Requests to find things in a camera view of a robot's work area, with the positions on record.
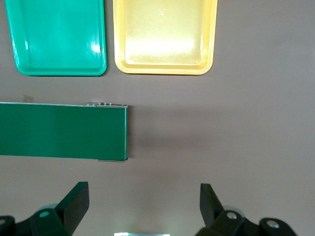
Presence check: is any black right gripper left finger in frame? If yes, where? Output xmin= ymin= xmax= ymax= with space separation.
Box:
xmin=0 ymin=181 xmax=90 ymax=236

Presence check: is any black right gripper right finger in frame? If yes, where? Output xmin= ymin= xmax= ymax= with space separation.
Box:
xmin=194 ymin=183 xmax=296 ymax=236

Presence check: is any green belt conveyor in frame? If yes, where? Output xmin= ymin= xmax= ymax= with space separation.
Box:
xmin=0 ymin=101 xmax=130 ymax=163

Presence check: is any green plastic tray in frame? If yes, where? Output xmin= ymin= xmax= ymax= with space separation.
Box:
xmin=3 ymin=0 xmax=108 ymax=77

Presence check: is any yellow plastic tray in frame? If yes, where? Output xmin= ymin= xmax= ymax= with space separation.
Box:
xmin=112 ymin=0 xmax=219 ymax=76

